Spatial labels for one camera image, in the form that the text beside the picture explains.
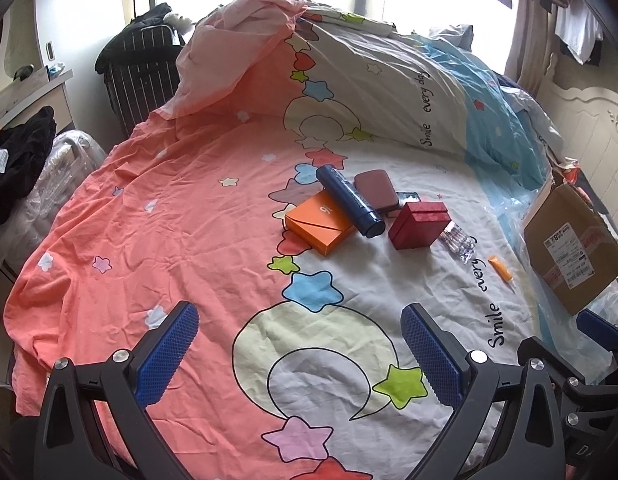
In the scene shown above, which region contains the dark blue cylinder bottle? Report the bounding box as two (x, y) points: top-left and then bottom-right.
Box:
(315, 165), (386, 238)

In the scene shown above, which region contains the cotton swabs plastic bag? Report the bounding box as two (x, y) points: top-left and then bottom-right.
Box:
(439, 221), (477, 263)

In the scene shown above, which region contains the starry night tissue pack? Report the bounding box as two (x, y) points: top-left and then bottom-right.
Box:
(385, 192), (420, 218)

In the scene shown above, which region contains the black clothing pile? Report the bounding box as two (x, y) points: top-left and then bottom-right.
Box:
(0, 106), (56, 225)

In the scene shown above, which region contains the white desk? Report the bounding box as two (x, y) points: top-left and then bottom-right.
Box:
(0, 68), (74, 132)

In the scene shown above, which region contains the black striped suitcase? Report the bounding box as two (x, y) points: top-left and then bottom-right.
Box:
(94, 3), (184, 136)

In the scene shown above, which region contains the small orange cream tube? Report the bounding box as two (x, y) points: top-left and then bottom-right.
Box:
(488, 256), (515, 289)

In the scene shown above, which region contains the brown cardboard box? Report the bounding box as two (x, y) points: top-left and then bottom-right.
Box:
(522, 171), (618, 315)

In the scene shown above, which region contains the red gift box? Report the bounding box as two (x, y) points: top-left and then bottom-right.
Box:
(388, 202), (451, 250)

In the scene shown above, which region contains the maroon glasses case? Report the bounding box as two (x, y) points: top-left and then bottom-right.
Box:
(353, 169), (399, 214)

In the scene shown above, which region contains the white bed headboard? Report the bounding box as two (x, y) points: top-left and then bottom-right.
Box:
(538, 53), (618, 233)

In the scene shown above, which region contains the star patterned duvet cover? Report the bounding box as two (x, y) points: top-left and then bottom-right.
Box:
(5, 0), (566, 479)

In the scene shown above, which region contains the orange envelope box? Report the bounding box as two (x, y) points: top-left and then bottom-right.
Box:
(285, 191), (354, 256)

